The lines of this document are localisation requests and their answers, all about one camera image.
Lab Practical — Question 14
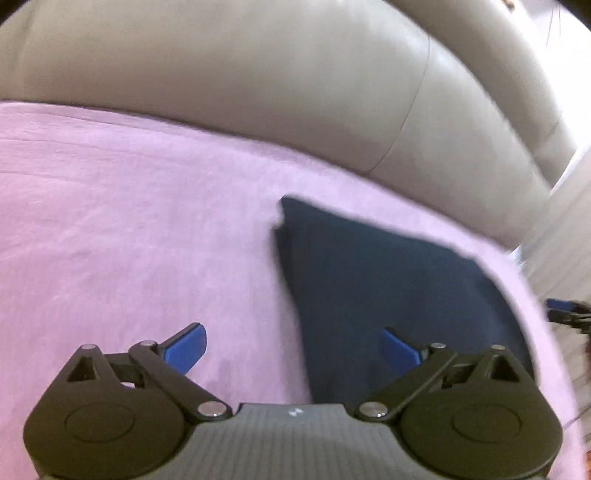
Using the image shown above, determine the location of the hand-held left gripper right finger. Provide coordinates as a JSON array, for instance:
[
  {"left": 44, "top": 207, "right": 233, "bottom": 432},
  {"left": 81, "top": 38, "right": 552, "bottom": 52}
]
[{"left": 353, "top": 327, "right": 536, "bottom": 422}]

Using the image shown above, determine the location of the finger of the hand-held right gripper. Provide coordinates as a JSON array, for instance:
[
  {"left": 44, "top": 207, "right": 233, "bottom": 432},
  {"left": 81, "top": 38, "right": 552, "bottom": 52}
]
[{"left": 546, "top": 298, "right": 591, "bottom": 325}]

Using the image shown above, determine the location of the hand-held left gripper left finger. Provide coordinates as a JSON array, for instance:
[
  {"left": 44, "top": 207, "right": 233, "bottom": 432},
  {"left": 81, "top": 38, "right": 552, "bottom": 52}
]
[{"left": 66, "top": 322, "right": 233, "bottom": 422}]

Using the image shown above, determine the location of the navy hoodie with white stripes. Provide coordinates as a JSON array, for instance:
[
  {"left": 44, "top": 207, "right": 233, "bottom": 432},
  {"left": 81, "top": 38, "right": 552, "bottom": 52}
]
[{"left": 271, "top": 196, "right": 537, "bottom": 408}]

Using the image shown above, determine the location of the pink quilted blanket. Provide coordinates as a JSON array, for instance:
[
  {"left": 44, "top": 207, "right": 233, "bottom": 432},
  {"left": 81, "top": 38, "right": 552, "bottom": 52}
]
[{"left": 0, "top": 102, "right": 583, "bottom": 480}]

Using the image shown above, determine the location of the beige leather headboard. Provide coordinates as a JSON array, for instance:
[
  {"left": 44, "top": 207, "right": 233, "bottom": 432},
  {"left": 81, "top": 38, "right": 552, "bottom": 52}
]
[{"left": 0, "top": 0, "right": 580, "bottom": 252}]

